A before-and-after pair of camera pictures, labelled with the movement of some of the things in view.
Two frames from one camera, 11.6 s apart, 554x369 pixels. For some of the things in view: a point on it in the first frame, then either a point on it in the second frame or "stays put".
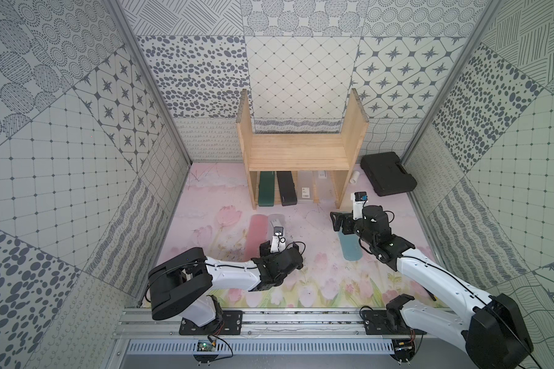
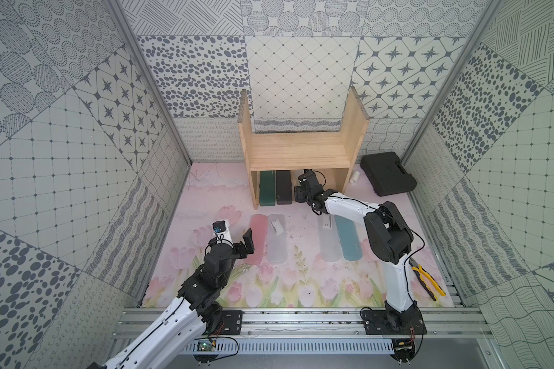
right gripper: [348, 219] → [298, 193]
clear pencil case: [325, 187] → [330, 241]
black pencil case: [286, 186] stays put
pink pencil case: [257, 233] stays put
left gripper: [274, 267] → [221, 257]
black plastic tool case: [387, 174] stays put
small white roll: [355, 177] stays put
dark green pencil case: [266, 189] stays put
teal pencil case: [351, 246] stays put
